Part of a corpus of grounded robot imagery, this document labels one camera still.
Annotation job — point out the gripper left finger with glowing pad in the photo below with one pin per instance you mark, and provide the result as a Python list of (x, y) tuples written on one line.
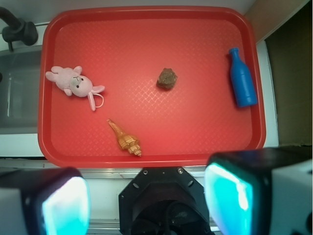
[(44, 202)]

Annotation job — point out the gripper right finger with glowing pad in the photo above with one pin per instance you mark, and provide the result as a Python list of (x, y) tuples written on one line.
[(267, 191)]

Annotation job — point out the pink plush bunny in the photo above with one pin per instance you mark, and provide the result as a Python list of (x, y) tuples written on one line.
[(72, 82)]

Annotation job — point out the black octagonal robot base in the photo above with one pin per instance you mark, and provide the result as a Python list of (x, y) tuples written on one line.
[(163, 201)]

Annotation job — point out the orange spiral seashell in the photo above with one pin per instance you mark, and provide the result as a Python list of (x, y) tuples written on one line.
[(126, 141)]

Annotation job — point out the blue plastic bottle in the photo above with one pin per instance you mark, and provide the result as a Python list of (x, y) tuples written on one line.
[(241, 79)]

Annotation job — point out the grey metal sink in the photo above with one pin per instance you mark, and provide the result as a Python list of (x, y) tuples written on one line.
[(19, 90)]

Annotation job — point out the red plastic tray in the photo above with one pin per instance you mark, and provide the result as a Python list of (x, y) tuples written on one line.
[(125, 49)]

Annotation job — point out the brown rock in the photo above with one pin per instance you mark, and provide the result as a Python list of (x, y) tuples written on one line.
[(167, 79)]

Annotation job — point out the black faucet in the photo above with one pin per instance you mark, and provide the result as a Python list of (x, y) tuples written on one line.
[(17, 30)]

